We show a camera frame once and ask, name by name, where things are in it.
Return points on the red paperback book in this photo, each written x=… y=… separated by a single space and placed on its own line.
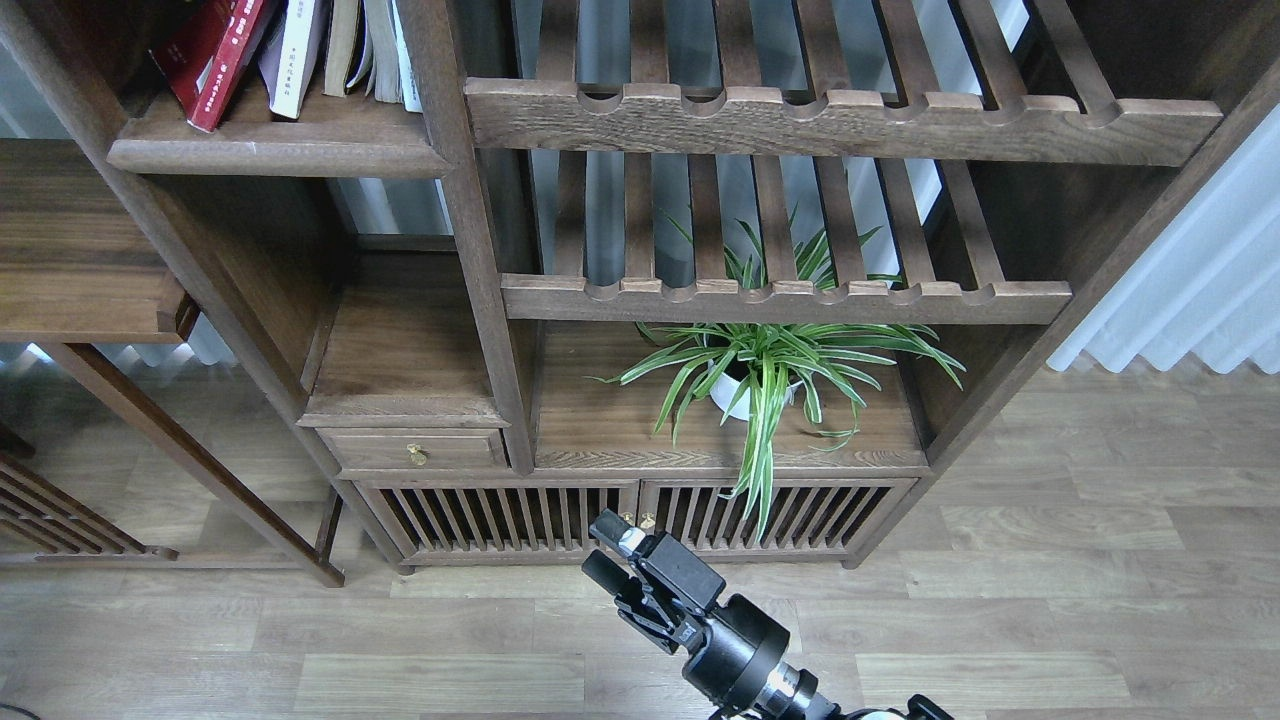
x=204 y=60

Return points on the upright tan book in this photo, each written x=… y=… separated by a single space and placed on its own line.
x=344 y=59

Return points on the dark wooden bookshelf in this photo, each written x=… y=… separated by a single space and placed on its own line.
x=456 y=279

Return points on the pale lilac paperback book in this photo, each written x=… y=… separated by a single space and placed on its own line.
x=289 y=55

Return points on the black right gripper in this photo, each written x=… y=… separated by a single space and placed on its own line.
x=732 y=649

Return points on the white plant pot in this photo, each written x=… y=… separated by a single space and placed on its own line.
x=751 y=391

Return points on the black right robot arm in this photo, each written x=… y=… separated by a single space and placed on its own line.
x=794 y=691

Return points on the white curtain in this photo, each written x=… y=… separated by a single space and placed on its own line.
x=1208 y=287

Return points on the green spider plant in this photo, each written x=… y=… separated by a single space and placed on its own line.
x=769 y=360

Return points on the brass cabinet door knobs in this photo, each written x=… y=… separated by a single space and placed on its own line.
x=645 y=521

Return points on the upright white books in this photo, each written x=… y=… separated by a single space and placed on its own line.
x=390 y=77

